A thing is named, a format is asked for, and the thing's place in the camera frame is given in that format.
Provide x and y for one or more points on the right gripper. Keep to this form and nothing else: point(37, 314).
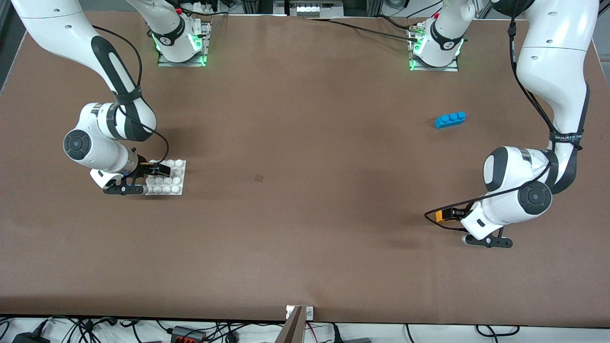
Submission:
point(143, 168)

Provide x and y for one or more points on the black power adapter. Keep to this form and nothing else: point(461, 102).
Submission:
point(31, 338)

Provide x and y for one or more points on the white power strip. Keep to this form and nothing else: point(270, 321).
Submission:
point(312, 9)

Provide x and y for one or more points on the metal camera post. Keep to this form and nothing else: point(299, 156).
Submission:
point(291, 331)

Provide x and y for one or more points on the yellow toy block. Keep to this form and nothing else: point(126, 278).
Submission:
point(439, 216)

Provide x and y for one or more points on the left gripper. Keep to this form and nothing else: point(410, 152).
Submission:
point(463, 212)

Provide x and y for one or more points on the black orange connector box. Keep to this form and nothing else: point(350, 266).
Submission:
point(188, 335)

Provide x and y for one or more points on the small metal bracket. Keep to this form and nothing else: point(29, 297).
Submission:
point(310, 313)

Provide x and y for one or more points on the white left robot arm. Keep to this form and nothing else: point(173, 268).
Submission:
point(553, 62)

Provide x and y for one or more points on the blue toy block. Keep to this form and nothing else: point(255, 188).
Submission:
point(450, 120)

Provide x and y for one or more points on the white studded base plate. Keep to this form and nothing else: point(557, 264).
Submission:
point(174, 183)

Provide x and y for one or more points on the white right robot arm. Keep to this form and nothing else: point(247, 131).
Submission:
point(52, 24)

